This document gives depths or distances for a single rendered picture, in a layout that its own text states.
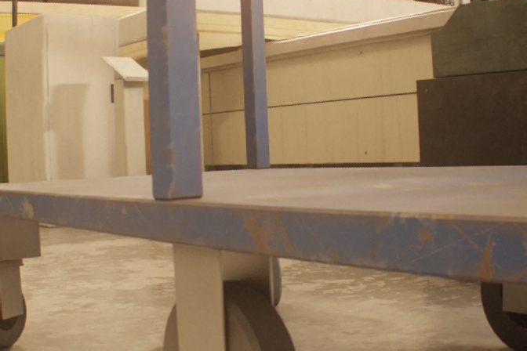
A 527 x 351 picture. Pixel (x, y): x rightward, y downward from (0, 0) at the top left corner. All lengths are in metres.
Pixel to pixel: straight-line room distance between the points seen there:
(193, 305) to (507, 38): 1.33
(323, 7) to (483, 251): 4.03
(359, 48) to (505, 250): 3.05
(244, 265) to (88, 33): 3.30
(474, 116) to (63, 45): 2.49
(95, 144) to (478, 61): 2.45
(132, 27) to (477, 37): 3.27
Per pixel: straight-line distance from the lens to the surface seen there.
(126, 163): 3.75
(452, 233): 0.54
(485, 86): 2.02
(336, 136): 3.64
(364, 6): 4.73
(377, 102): 3.45
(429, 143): 2.10
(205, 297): 0.85
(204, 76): 4.49
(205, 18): 4.04
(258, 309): 0.84
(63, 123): 4.03
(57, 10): 7.23
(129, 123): 3.76
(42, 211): 1.14
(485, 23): 2.06
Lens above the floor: 0.35
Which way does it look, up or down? level
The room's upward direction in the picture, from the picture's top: 2 degrees counter-clockwise
